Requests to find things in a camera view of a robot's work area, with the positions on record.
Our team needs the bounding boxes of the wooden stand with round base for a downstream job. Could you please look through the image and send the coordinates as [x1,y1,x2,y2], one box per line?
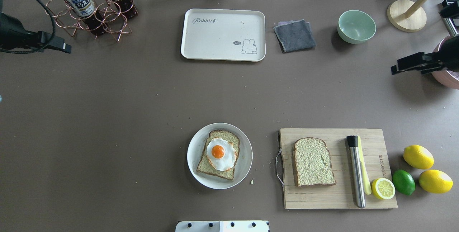
[387,0,427,32]

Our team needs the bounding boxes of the whole lemon upper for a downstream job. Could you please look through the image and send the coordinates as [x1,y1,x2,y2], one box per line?
[403,145,434,170]

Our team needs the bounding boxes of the whole lemon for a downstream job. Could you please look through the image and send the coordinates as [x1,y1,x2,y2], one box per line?
[403,145,434,170]
[418,170,454,194]

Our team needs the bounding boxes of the mint green bowl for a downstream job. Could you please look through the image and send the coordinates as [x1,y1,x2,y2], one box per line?
[337,10,377,44]

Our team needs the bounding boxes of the cream rabbit tray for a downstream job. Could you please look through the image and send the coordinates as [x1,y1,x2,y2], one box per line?
[180,8,266,62]

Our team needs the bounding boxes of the copper wire bottle rack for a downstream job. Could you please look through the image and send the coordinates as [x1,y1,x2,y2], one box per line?
[46,0,132,41]

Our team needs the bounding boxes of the fried egg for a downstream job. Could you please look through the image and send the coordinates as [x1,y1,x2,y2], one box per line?
[205,137,237,171]

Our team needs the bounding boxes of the whole lemon lower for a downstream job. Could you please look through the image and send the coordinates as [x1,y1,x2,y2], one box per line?
[418,170,454,194]

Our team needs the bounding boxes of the pink ice bucket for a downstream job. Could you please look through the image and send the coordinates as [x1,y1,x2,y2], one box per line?
[429,35,459,90]

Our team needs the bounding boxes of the steel muddler black tip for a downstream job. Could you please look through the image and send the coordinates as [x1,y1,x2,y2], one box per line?
[346,135,366,209]

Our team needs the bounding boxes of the bread slice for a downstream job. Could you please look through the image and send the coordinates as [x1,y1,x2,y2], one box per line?
[196,130,240,181]
[292,137,336,188]

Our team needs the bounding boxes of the green lime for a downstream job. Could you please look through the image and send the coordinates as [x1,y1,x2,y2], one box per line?
[392,169,415,195]

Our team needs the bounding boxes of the grey folded cloth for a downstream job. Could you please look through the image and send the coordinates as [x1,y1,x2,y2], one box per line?
[273,19,317,53]

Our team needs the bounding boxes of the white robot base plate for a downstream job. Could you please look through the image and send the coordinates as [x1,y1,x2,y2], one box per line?
[175,220,270,232]

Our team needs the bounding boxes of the white round plate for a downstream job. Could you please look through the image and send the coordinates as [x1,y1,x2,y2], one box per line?
[186,123,253,190]

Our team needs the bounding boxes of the yellow knife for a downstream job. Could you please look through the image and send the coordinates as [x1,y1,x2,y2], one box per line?
[357,136,372,195]

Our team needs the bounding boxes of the dark tea bottle front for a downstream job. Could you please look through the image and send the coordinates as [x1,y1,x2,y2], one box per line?
[66,0,105,36]

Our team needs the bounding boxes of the half lemon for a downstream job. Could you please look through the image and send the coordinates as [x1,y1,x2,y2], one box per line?
[372,177,396,200]

